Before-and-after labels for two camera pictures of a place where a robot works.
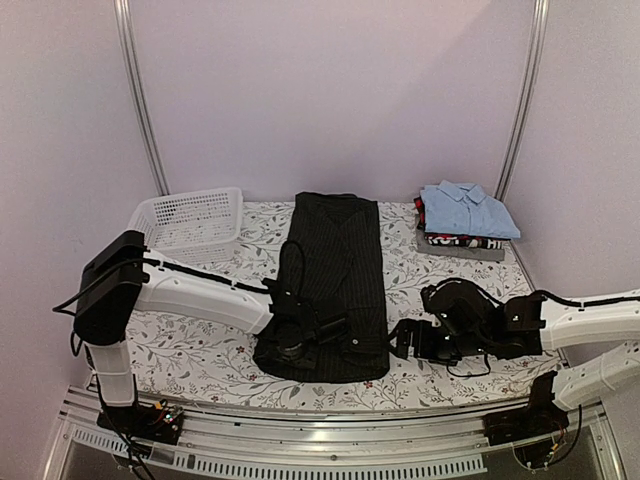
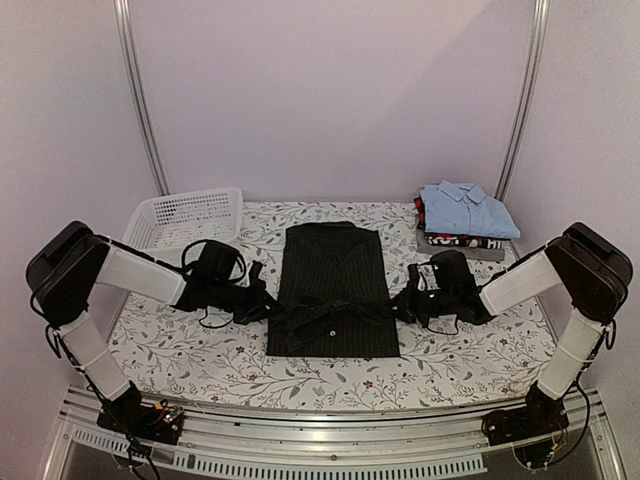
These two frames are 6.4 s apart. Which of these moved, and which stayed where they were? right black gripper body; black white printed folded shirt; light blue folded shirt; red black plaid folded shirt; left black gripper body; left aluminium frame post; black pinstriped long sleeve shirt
Moved: left black gripper body; black pinstriped long sleeve shirt; right black gripper body
Stayed: left aluminium frame post; light blue folded shirt; black white printed folded shirt; red black plaid folded shirt
